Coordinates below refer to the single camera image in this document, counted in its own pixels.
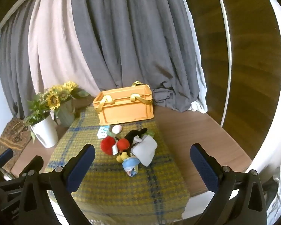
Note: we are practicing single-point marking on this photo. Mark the green frog plush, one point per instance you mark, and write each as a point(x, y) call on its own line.
point(150, 133)

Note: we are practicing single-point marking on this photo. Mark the green leafy plant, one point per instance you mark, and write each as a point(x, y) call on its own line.
point(37, 107)

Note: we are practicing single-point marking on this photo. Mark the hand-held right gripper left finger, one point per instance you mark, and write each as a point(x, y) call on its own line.
point(80, 168)

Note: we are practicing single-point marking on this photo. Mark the brown patterned rug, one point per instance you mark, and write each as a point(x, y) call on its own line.
point(14, 133)

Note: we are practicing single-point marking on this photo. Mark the black mouse plush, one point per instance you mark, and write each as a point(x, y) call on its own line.
point(132, 136)

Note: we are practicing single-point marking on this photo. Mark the sunflower bouquet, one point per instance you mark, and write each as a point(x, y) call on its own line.
point(55, 98)

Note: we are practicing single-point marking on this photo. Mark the brown wooden door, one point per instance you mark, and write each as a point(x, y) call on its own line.
point(253, 75)

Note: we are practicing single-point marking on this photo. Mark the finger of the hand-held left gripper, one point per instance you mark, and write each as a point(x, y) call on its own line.
point(36, 164)
point(5, 156)

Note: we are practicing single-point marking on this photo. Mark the white and blue card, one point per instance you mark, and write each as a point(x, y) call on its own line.
point(103, 131)

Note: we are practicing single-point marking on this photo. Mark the pale pink curtain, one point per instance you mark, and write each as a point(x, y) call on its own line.
point(53, 51)

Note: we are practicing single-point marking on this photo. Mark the blue plush doll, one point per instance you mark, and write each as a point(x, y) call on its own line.
point(130, 166)

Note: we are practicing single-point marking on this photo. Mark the white sheer curtain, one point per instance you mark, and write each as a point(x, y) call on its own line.
point(200, 86)

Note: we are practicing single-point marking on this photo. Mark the yellow plaid woven blanket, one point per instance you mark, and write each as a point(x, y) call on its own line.
point(112, 192)

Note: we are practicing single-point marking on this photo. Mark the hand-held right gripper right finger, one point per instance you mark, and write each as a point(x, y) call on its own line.
point(204, 168)

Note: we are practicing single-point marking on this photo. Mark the white soft cloth pouch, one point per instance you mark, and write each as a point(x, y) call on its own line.
point(145, 150)

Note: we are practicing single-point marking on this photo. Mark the grey curtain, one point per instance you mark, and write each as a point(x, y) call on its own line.
point(11, 75)
point(131, 39)

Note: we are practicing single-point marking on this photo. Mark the white plant pot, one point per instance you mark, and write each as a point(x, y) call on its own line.
point(45, 132)

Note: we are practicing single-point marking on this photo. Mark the white door frame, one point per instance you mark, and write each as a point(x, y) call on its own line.
point(227, 51)

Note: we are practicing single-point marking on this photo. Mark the red plush fruit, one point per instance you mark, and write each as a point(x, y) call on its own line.
point(107, 146)

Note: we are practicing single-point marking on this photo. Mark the yellow plastic crate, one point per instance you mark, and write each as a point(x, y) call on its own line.
point(126, 112)

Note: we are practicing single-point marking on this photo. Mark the pink ball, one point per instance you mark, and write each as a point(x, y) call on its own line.
point(117, 129)

